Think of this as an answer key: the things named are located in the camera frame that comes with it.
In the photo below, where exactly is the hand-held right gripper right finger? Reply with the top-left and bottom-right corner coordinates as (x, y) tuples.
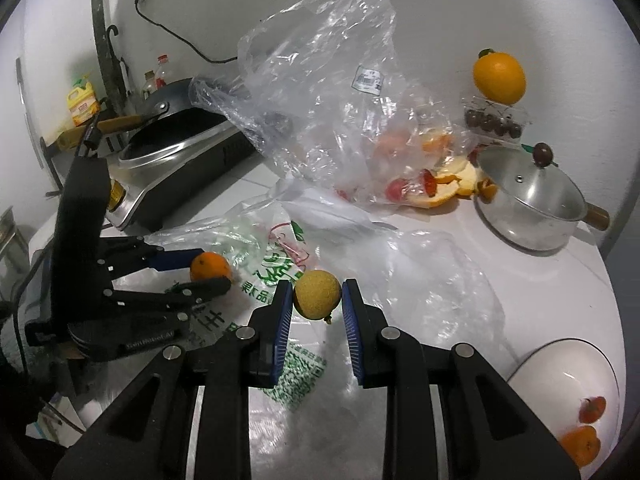
(341, 279), (583, 480)

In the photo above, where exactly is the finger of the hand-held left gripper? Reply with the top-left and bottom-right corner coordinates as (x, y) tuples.
(102, 277), (233, 322)
(97, 235), (206, 281)

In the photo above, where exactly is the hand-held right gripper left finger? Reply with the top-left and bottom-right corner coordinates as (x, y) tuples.
(52, 280), (296, 480)

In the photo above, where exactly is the large mandarin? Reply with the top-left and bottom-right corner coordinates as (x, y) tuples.
(190, 251), (233, 283)

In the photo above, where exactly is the large longan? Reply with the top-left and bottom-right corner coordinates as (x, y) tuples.
(292, 269), (343, 325)

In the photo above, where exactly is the white bowl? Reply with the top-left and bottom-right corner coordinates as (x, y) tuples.
(505, 337), (623, 471)

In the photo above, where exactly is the red tomato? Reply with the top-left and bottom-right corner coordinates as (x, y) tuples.
(578, 396), (607, 423)

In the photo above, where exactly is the small mandarin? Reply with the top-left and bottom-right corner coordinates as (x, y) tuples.
(559, 425), (601, 468)

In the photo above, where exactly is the printed plastic bag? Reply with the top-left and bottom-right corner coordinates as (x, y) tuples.
(147, 192), (506, 411)

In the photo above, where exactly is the steel induction cooker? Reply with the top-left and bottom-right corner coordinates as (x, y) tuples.
(102, 110), (261, 233)

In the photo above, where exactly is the yellow detergent bottle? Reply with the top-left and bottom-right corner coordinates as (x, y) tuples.
(66, 74), (101, 127)

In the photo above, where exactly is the grey vertical pipe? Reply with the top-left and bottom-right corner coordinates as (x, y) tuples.
(90, 0), (132, 113)

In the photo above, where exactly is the orange peel pile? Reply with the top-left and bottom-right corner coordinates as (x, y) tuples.
(417, 132), (500, 211)

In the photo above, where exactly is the silver pot with lid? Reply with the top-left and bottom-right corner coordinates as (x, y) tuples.
(472, 142), (611, 253)

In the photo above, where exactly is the clear plastic bag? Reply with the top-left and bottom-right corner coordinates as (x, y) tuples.
(189, 0), (481, 211)

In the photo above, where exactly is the clear box of cherries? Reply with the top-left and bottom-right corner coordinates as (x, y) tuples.
(462, 95), (532, 141)

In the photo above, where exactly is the large orange with stem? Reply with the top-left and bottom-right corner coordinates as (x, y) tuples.
(472, 49), (527, 107)

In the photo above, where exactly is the metal wire rack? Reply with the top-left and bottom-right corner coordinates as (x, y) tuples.
(0, 207), (30, 267)

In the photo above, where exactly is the black wok with wooden handle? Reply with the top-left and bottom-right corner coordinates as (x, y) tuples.
(97, 77), (231, 161)

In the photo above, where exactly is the black power cable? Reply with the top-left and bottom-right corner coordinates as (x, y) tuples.
(134, 0), (241, 65)

